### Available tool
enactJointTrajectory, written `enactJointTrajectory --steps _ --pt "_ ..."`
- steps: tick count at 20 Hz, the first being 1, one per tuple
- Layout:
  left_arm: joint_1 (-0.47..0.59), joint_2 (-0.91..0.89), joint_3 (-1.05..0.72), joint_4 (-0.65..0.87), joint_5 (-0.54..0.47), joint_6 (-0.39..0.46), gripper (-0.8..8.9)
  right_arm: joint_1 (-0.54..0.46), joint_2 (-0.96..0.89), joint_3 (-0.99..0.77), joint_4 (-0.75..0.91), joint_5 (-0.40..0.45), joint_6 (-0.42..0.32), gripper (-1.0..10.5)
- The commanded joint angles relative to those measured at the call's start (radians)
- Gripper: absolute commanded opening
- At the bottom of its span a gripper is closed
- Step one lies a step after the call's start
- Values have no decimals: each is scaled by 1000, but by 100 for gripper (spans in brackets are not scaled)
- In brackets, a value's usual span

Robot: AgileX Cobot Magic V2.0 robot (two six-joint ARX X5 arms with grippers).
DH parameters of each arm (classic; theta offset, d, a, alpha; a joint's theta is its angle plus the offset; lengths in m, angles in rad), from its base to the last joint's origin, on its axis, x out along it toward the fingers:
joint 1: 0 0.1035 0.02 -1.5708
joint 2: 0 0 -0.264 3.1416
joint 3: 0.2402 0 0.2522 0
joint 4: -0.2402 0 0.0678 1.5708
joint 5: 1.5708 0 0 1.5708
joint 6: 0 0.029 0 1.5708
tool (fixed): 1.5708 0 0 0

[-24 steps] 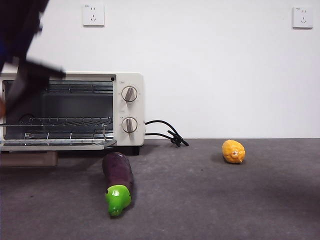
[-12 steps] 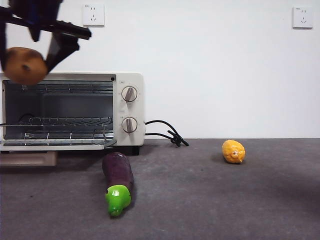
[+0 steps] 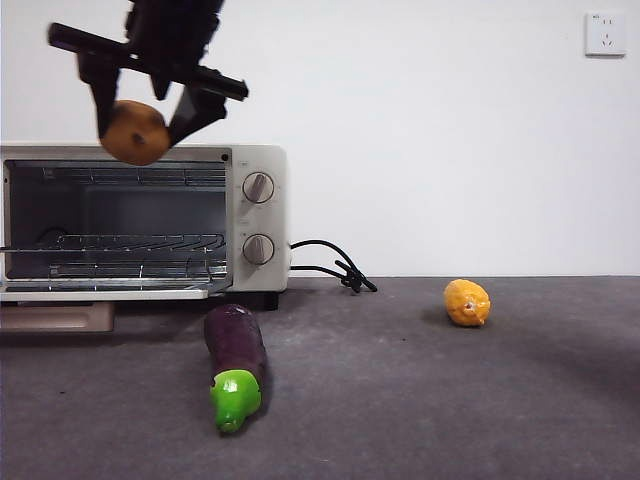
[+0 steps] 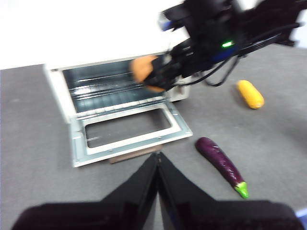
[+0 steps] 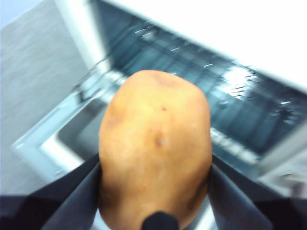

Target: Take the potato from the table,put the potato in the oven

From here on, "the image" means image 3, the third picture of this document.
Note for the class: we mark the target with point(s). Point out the white wall socket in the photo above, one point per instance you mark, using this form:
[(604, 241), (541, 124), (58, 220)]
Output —
[(605, 35)]

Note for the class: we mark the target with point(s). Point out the yellow corn cob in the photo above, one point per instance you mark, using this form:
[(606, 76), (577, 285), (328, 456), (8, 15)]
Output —
[(465, 302)]

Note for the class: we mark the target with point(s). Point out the beige oven knob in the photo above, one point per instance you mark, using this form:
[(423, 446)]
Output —
[(258, 188), (258, 249)]

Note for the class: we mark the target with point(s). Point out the brown potato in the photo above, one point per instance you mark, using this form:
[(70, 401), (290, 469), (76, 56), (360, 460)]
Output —
[(132, 132)]

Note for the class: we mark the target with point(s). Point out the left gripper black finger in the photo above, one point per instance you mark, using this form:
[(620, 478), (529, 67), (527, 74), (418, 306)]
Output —
[(100, 85), (200, 112)]

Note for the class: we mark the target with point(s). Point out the white toaster oven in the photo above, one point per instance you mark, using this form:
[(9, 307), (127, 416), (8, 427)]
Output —
[(277, 225)]

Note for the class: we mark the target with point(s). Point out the purple eggplant green stem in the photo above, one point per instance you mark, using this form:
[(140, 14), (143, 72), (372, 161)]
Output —
[(234, 345)]

